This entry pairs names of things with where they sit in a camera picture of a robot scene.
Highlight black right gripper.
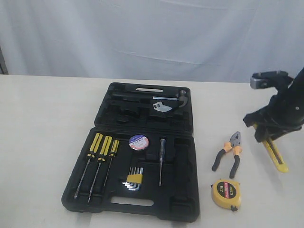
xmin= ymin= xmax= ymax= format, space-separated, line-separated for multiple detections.
xmin=243 ymin=106 xmax=304 ymax=143

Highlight yellow utility knife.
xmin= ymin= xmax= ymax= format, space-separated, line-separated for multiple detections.
xmin=253 ymin=123 xmax=289 ymax=173

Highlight yellow measuring tape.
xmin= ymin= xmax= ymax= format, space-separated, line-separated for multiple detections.
xmin=211 ymin=179 xmax=241 ymax=212

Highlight black electrical tape roll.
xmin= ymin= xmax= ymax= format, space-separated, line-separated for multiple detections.
xmin=128 ymin=134 xmax=149 ymax=151

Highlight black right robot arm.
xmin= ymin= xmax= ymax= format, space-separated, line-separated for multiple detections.
xmin=243 ymin=70 xmax=304 ymax=143

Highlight black plastic tool case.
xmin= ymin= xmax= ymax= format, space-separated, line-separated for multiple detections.
xmin=61 ymin=82 xmax=200 ymax=222

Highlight white backdrop curtain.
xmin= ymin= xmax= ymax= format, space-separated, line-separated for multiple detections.
xmin=0 ymin=0 xmax=304 ymax=82

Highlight silver adjustable wrench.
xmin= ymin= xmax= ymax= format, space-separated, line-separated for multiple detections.
xmin=153 ymin=101 xmax=172 ymax=113

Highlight hex key set yellow holder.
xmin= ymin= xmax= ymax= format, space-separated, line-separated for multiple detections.
xmin=122 ymin=167 xmax=143 ymax=191

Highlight small yellow black screwdriver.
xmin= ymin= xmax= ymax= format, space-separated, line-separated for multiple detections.
xmin=103 ymin=139 xmax=119 ymax=188

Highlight middle yellow black screwdriver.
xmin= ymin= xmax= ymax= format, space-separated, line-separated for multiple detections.
xmin=87 ymin=136 xmax=112 ymax=203

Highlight large yellow black screwdriver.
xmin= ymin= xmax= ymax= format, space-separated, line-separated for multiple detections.
xmin=74 ymin=133 xmax=103 ymax=199

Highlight orange black handled pliers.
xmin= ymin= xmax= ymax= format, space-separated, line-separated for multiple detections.
xmin=211 ymin=131 xmax=243 ymax=179

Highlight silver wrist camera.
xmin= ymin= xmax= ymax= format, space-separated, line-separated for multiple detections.
xmin=250 ymin=71 xmax=293 ymax=91

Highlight black handled claw hammer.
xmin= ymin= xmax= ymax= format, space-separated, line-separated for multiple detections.
xmin=112 ymin=90 xmax=188 ymax=108

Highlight clear handled tester screwdriver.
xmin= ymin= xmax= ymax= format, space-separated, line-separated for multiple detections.
xmin=159 ymin=138 xmax=166 ymax=186

